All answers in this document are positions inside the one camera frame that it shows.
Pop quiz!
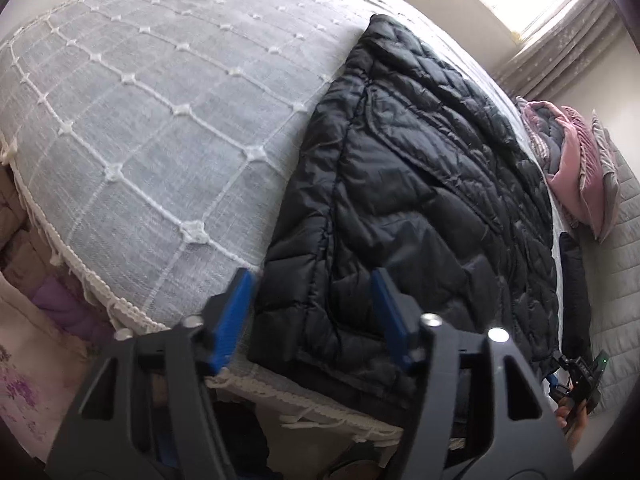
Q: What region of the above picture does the person's right hand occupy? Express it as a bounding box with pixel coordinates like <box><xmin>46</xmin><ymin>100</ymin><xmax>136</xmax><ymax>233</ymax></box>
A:
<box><xmin>556</xmin><ymin>394</ymin><xmax>592</xmax><ymax>450</ymax></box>

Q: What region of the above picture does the pink pillow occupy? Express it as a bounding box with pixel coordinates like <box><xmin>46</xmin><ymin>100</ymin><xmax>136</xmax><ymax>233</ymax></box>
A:
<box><xmin>544</xmin><ymin>105</ymin><xmax>608</xmax><ymax>241</ymax></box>

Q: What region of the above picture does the beige bed base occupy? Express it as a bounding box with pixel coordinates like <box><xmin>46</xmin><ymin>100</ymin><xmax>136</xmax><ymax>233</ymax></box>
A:
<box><xmin>0</xmin><ymin>162</ymin><xmax>61</xmax><ymax>291</ymax></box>

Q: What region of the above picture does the grey quilted mat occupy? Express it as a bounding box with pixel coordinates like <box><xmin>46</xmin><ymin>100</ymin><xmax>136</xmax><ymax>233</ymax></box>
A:
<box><xmin>575</xmin><ymin>150</ymin><xmax>640</xmax><ymax>411</ymax></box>

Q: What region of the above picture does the purple cloth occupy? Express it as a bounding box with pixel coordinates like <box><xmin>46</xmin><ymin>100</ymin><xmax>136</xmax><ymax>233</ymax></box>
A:
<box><xmin>31</xmin><ymin>277</ymin><xmax>113</xmax><ymax>336</ymax></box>

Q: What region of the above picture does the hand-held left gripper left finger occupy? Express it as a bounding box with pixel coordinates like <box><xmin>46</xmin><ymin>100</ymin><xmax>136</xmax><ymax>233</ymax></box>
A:
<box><xmin>45</xmin><ymin>267</ymin><xmax>258</xmax><ymax>480</ymax></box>

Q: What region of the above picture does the black puffer jacket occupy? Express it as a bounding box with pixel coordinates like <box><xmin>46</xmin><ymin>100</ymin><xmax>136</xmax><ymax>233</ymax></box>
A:
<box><xmin>248</xmin><ymin>13</ymin><xmax>562</xmax><ymax>427</ymax></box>

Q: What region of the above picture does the grey knotted bedspread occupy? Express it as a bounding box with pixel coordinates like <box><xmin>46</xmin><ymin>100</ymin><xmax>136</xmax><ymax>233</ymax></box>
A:
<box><xmin>0</xmin><ymin>0</ymin><xmax>568</xmax><ymax>443</ymax></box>

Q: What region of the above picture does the grey pillow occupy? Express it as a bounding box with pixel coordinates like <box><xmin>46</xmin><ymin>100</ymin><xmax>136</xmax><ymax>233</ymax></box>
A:
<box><xmin>590</xmin><ymin>110</ymin><xmax>623</xmax><ymax>243</ymax></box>

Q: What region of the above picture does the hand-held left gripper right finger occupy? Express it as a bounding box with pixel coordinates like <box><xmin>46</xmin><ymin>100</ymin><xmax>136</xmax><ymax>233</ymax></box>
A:
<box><xmin>369</xmin><ymin>267</ymin><xmax>574</xmax><ymax>480</ymax></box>

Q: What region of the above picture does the floral white sheet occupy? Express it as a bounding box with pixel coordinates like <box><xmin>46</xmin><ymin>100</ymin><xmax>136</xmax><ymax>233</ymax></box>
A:
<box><xmin>0</xmin><ymin>275</ymin><xmax>116</xmax><ymax>461</ymax></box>

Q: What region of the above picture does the grey patterned curtain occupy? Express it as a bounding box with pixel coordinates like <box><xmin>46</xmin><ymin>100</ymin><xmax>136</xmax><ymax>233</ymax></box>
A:
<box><xmin>497</xmin><ymin>0</ymin><xmax>628</xmax><ymax>101</ymax></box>

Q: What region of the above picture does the folded pink grey blanket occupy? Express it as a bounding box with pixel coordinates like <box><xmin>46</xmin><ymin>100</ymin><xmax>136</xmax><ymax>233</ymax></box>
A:
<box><xmin>516</xmin><ymin>96</ymin><xmax>568</xmax><ymax>171</ymax></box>

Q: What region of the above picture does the dark navy cloth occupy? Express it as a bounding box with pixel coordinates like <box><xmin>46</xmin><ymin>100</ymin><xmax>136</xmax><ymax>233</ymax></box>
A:
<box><xmin>557</xmin><ymin>231</ymin><xmax>593</xmax><ymax>361</ymax></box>

